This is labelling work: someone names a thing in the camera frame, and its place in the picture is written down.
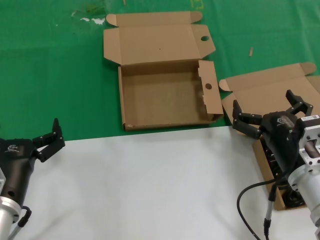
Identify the open brown cardboard box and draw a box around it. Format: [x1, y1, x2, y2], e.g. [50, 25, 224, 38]
[218, 62, 320, 211]
[102, 11, 225, 131]

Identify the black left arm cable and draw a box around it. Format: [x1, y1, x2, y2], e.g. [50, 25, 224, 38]
[8, 205, 33, 240]

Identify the green table cloth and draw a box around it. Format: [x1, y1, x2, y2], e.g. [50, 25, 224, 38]
[0, 0, 320, 143]

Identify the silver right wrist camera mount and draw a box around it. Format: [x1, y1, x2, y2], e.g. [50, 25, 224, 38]
[298, 114, 320, 167]

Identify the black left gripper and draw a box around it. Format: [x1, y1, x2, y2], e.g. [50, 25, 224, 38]
[0, 118, 66, 204]

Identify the grey right arm cable connector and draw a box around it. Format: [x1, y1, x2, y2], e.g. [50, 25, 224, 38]
[263, 183, 279, 240]

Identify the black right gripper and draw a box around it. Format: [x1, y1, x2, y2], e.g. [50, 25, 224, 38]
[231, 89, 314, 173]

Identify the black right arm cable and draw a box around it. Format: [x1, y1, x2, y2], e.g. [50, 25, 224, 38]
[236, 174, 292, 240]

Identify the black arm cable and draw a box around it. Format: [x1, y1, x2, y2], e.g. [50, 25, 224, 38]
[8, 205, 33, 240]
[236, 174, 292, 240]

